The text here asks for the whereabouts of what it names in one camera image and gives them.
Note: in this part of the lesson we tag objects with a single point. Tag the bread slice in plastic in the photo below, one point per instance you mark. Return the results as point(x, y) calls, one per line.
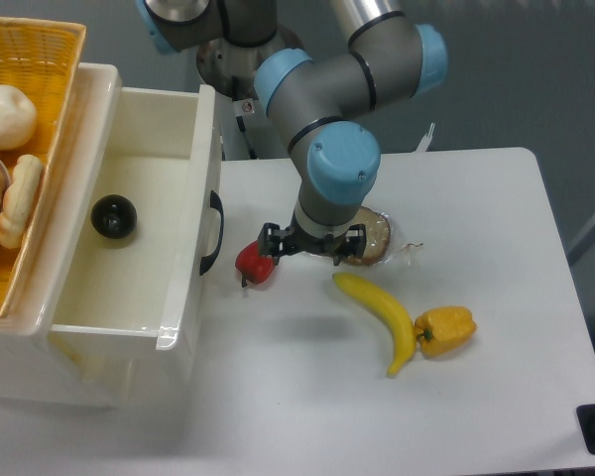
point(385, 241)

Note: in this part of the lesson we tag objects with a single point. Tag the yellow bell pepper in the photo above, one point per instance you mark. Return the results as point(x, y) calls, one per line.
point(443, 329)

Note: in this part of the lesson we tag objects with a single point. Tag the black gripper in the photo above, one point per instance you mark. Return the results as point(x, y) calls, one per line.
point(342, 242)

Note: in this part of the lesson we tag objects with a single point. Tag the red bell pepper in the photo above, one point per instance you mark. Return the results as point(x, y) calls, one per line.
point(253, 267)

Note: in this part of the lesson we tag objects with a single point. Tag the white drawer cabinet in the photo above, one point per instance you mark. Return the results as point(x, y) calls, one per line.
point(34, 366)

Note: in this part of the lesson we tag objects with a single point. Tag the yellow wicker basket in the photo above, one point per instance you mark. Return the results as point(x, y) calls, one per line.
point(40, 57)

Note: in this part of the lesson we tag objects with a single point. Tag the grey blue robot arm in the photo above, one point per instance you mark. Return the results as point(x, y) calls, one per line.
point(312, 105)

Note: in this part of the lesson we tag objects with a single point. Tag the black ball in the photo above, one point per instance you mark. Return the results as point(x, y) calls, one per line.
point(114, 216)

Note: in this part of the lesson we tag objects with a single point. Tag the yellow banana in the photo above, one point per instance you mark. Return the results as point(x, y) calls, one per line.
point(393, 314)

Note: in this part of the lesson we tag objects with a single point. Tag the beige bread roll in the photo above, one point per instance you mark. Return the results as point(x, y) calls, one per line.
point(18, 200)

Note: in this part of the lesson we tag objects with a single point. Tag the white drawer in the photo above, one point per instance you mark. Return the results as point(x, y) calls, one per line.
point(140, 295)

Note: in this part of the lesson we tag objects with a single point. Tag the white round bun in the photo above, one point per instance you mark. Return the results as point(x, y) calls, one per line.
point(18, 118)

